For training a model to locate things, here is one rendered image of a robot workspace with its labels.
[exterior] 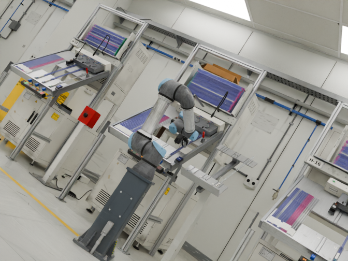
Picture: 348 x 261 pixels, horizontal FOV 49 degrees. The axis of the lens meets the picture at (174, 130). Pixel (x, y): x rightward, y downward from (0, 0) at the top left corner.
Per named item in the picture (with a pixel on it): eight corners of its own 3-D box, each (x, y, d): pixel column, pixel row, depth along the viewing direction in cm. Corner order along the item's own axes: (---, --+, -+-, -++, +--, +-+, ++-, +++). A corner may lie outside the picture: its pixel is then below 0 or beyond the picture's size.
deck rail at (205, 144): (171, 172, 289) (172, 165, 286) (169, 170, 290) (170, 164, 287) (221, 137, 339) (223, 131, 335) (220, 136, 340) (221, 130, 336)
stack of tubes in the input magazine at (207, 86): (228, 112, 335) (244, 87, 338) (183, 90, 359) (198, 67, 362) (231, 117, 346) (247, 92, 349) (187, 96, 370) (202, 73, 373)
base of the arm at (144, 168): (149, 180, 238) (158, 167, 239) (129, 168, 240) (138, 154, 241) (153, 182, 252) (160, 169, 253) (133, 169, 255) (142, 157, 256)
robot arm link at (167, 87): (139, 156, 245) (181, 82, 245) (122, 145, 252) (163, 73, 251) (147, 158, 256) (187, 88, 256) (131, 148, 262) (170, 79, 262)
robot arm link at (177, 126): (179, 130, 275) (188, 122, 281) (167, 124, 280) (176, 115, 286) (179, 138, 281) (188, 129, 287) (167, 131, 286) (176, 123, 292)
